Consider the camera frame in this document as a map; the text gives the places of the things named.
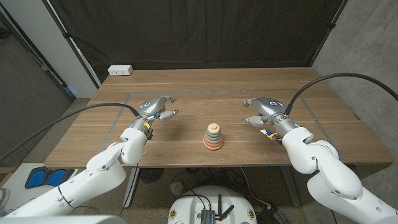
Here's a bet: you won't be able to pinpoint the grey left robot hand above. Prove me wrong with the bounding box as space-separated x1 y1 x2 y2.
130 96 180 133

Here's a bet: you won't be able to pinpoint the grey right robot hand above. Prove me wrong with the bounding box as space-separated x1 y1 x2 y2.
241 96 301 138

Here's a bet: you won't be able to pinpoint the coral red toy disc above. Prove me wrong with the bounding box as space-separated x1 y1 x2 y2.
203 139 224 148

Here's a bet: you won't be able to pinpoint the large orange toy disc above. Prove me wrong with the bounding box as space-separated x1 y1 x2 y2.
203 142 224 151

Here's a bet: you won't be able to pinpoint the white power strip box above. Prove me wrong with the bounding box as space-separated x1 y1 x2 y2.
107 64 134 77

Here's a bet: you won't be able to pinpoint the grey tape workspace outline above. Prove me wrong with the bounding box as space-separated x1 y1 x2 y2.
99 88 346 163

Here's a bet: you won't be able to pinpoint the black round floor fan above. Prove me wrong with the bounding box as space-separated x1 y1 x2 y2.
139 167 165 184

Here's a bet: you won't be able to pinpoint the white table leg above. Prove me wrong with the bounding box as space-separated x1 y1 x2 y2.
123 167 140 208

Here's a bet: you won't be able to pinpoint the dark grey table leg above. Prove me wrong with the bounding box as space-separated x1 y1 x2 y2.
279 166 301 208

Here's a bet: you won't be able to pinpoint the grey round floor object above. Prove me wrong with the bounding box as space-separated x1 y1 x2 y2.
170 181 185 196

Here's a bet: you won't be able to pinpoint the black fabric backdrop curtain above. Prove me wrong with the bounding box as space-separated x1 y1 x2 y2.
46 0 349 83

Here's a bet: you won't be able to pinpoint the white robot torso base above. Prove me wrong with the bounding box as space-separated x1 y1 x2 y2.
167 185 258 224

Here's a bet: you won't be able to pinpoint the black power brick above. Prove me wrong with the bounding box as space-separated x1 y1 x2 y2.
256 205 289 224

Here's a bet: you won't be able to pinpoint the grey radio box with antennas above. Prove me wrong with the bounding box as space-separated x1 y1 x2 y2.
200 194 234 224

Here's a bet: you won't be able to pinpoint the black foot pedal blue pads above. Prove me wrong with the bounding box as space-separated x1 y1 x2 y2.
24 167 76 189

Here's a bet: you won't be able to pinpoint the grey white sneaker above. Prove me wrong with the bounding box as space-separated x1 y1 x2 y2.
0 188 11 211

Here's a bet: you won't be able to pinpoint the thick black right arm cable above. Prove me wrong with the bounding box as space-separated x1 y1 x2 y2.
284 72 398 115

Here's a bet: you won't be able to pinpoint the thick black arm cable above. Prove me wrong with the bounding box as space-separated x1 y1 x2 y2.
284 72 398 115
0 103 141 161

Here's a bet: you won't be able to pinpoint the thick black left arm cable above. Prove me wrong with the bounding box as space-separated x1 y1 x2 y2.
0 103 141 161

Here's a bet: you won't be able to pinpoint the thin black left wrist cable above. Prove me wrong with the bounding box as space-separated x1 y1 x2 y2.
119 163 140 217

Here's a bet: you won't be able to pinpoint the white floor cable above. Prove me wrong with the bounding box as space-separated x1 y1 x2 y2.
239 167 272 208

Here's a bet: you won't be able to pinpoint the black backdrop frame pole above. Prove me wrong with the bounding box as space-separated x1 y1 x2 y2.
309 0 349 68
41 0 102 90

